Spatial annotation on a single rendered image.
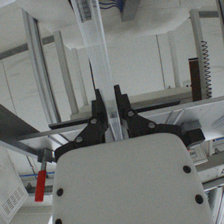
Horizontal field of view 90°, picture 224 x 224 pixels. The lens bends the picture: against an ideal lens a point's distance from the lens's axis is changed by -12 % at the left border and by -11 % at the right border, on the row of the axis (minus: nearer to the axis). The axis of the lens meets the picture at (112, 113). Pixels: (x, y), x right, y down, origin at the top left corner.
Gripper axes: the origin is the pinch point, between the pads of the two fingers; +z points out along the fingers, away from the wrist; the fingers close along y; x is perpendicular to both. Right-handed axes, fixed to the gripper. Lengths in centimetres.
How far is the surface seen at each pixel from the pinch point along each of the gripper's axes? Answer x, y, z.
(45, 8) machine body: 8.5, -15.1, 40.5
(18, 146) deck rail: -7.5, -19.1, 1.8
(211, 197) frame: -61, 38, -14
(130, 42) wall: -61, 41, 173
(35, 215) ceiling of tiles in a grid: -258, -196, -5
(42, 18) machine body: 5.6, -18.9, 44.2
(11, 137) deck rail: -5.3, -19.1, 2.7
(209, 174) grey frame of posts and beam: -48, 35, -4
